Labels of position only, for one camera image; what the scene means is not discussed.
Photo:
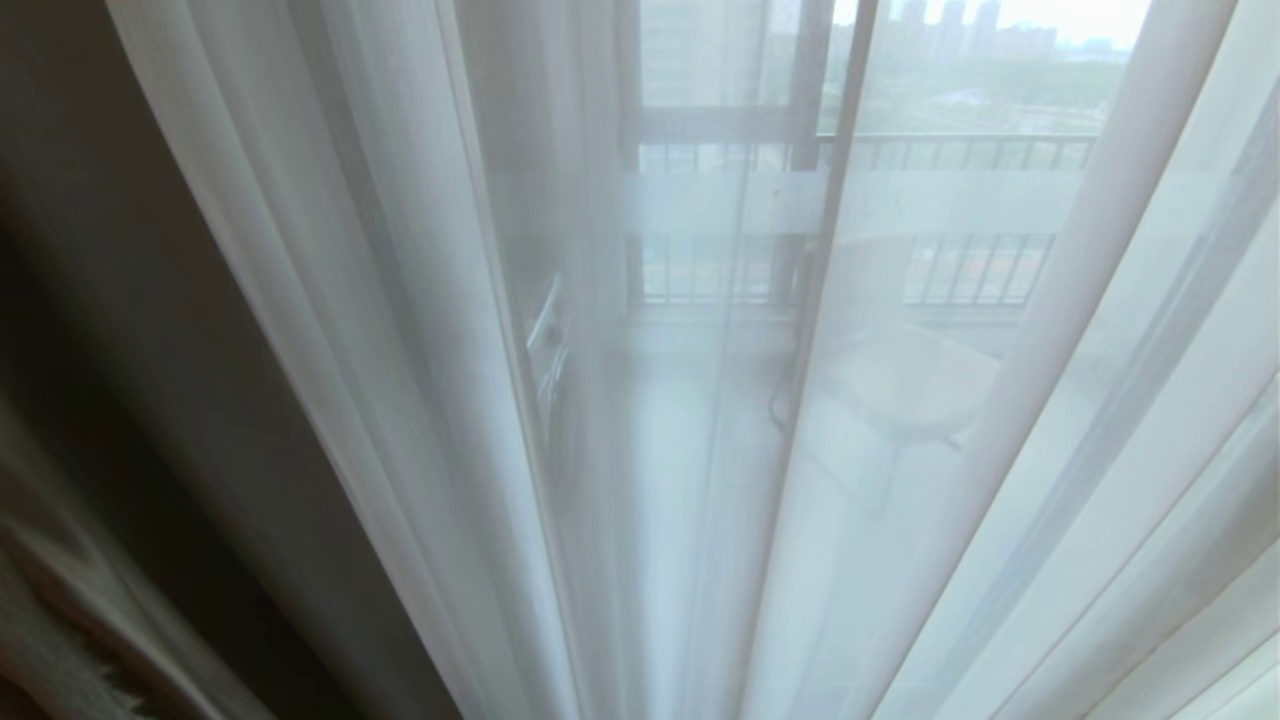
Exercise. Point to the white sheer curtain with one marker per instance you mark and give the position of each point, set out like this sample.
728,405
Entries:
1100,450
380,300

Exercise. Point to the grey blackout curtain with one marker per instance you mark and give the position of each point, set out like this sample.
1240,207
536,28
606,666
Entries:
150,420

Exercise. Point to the balcony metal railing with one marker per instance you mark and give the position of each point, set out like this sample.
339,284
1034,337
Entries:
960,270

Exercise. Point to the balcony window frame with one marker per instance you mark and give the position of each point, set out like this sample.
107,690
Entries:
805,90

